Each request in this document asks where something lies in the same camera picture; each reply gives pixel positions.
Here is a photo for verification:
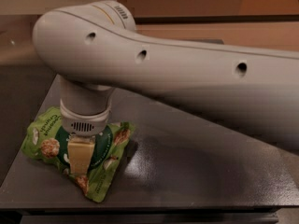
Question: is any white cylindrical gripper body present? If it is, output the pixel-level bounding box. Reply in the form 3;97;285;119
60;77;114;136

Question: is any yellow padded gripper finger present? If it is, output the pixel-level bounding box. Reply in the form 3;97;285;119
67;135;95;175

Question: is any green rice chip bag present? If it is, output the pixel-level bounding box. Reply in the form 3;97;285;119
21;106;135;203

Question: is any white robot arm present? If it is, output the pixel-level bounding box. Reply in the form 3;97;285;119
33;1;299;149

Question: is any dark side table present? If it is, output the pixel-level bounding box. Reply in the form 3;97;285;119
0;15;55;184

